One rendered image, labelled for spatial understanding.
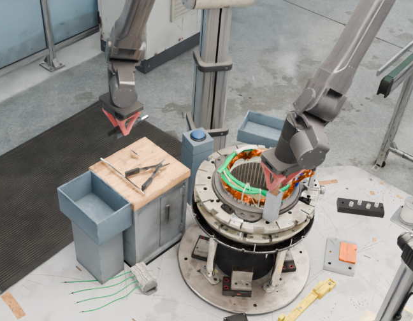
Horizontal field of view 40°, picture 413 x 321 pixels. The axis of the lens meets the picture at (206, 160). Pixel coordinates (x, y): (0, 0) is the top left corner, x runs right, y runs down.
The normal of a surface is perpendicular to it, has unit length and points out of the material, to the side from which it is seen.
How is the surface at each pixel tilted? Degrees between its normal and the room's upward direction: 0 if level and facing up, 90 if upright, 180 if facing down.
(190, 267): 0
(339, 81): 75
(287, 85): 0
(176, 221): 90
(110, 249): 90
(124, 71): 11
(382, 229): 0
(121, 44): 117
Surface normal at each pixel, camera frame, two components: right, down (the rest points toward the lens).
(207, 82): 0.23, 0.66
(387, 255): 0.07, -0.75
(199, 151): 0.50, 0.60
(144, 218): 0.71, 0.50
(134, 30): 0.10, 0.93
